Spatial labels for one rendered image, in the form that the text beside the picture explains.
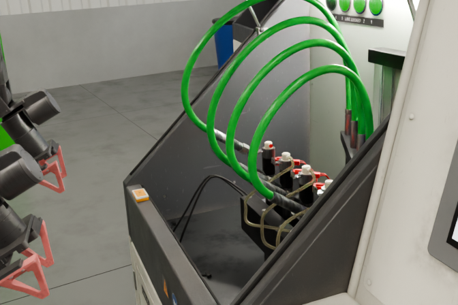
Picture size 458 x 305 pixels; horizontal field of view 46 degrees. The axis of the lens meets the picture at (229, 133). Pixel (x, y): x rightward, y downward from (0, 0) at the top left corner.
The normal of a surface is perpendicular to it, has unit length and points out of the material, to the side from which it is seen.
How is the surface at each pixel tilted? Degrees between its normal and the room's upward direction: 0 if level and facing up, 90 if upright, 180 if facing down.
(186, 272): 0
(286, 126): 90
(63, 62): 90
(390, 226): 76
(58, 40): 90
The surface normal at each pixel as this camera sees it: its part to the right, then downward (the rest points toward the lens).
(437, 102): -0.91, -0.07
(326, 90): -0.93, 0.15
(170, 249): -0.04, -0.95
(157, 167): 0.37, 0.26
